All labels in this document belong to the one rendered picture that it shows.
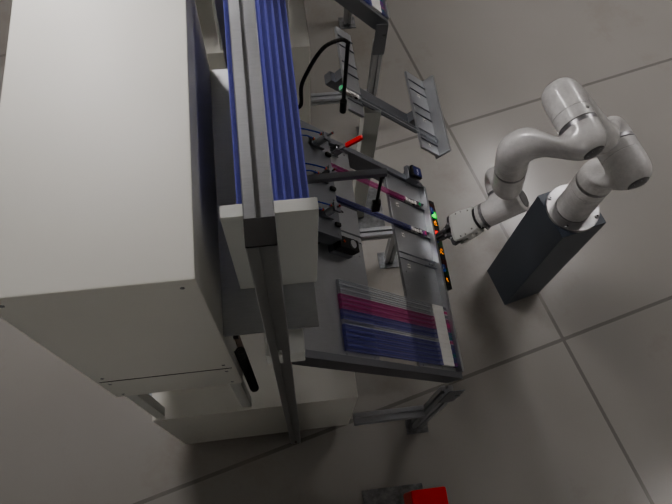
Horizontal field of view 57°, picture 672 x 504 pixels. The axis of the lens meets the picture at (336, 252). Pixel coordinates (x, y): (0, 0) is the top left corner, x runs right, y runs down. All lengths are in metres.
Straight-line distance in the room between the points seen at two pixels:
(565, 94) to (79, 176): 1.15
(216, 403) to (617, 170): 1.40
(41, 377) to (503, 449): 1.93
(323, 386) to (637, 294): 1.67
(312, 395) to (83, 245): 1.16
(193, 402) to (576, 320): 1.74
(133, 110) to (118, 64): 0.11
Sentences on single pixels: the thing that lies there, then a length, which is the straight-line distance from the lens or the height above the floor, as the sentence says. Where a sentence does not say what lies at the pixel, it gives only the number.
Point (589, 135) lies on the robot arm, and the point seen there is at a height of 1.38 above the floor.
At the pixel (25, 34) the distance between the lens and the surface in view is 1.31.
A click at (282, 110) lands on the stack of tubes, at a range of 1.17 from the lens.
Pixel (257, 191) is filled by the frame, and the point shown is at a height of 1.89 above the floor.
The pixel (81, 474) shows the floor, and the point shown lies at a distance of 2.75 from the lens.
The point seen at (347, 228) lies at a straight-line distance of 1.76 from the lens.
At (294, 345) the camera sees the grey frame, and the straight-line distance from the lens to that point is 1.26.
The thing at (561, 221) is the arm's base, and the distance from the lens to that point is 2.29.
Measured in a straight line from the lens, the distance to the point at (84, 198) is 1.06.
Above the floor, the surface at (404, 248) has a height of 0.83.
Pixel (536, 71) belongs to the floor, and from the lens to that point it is 3.64.
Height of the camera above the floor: 2.59
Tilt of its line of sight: 66 degrees down
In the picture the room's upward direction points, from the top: 5 degrees clockwise
